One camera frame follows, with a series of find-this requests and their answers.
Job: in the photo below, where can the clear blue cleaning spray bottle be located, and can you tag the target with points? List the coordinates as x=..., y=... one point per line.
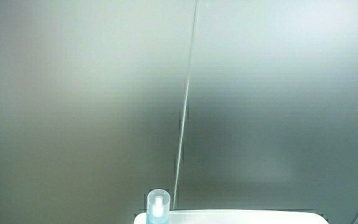
x=158, y=206

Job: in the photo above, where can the white tray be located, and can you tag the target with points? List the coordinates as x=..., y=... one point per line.
x=244, y=217

